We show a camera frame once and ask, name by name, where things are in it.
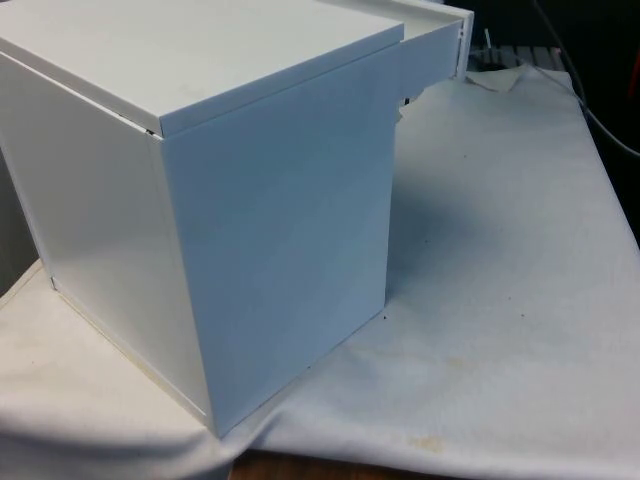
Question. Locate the white drawer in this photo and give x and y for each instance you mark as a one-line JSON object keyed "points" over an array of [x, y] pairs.
{"points": [[432, 52]]}

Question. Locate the white chest of drawers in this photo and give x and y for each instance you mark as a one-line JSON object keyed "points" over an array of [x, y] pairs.
{"points": [[260, 210]]}

